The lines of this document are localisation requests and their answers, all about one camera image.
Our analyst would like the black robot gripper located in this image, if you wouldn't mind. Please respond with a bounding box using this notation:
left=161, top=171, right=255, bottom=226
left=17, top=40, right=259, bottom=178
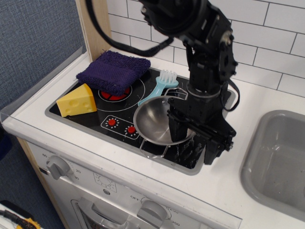
left=168, top=92, right=236, bottom=165

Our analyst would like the stainless steel pot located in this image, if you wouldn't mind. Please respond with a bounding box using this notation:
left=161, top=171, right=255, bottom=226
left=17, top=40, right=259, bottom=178
left=133, top=87, right=195, bottom=158

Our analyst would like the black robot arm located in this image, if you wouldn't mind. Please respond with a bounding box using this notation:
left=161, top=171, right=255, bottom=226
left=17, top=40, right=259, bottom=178
left=142, top=0, right=237, bottom=165

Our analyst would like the purple blue folded cloth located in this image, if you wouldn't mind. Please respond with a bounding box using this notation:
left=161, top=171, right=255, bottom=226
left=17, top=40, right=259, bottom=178
left=76, top=51, right=151, bottom=96

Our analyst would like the black toy stove top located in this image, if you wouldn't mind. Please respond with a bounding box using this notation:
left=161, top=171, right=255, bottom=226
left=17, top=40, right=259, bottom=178
left=46, top=69, right=206, bottom=175

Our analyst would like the light blue dish brush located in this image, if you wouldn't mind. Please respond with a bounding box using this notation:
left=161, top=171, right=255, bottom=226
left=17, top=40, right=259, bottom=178
left=138, top=70, right=179, bottom=106

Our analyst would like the grey sink basin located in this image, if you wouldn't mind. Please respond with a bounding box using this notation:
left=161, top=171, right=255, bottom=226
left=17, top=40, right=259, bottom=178
left=241, top=110, right=305, bottom=221

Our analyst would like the grey right oven knob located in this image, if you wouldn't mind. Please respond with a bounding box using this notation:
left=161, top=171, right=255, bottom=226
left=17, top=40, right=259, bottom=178
left=137, top=200, right=168, bottom=229

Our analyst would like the grey oven knob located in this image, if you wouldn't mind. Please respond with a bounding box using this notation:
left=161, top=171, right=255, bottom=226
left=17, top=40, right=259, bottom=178
left=46, top=156, right=70, bottom=180
left=137, top=200, right=168, bottom=229

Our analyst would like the yellow toy cheese wedge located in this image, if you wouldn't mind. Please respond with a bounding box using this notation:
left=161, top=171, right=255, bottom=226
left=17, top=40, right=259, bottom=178
left=56, top=83, right=97, bottom=117

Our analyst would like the white toy oven front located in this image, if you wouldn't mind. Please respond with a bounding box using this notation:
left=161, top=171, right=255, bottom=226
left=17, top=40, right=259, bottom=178
left=28, top=143, right=207, bottom=229

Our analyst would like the grey left oven knob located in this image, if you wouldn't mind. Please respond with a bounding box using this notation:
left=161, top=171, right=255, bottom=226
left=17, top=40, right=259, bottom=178
left=46, top=156, right=70, bottom=180

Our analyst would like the yellow black object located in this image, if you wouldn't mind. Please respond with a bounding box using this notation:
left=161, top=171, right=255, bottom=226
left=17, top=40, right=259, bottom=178
left=0, top=210, right=41, bottom=229

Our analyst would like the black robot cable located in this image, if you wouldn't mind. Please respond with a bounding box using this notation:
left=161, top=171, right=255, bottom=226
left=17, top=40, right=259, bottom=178
left=85, top=0, right=174, bottom=58

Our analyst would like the wooden side post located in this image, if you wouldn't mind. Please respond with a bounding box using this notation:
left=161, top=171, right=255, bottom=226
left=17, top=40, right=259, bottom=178
left=75, top=0, right=111, bottom=62

